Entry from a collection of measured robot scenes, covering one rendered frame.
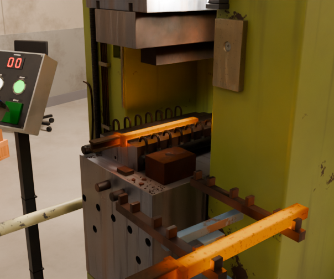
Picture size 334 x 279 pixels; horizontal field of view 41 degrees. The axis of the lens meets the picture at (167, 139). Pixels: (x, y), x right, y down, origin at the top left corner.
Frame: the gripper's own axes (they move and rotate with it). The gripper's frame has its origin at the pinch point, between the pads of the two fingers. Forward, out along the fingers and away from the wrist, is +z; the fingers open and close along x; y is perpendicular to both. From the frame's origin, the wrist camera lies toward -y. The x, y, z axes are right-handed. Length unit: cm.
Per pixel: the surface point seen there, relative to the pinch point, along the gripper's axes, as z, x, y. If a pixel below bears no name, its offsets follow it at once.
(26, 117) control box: 3.2, 6.7, 1.5
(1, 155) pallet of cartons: 180, -164, 10
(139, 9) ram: -22, 55, -27
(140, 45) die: -16, 54, -20
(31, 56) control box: 3.2, 1.6, -20.0
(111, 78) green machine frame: 14.1, 29.1, -18.6
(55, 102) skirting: 322, -236, -71
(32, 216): 18.5, 7.7, 34.5
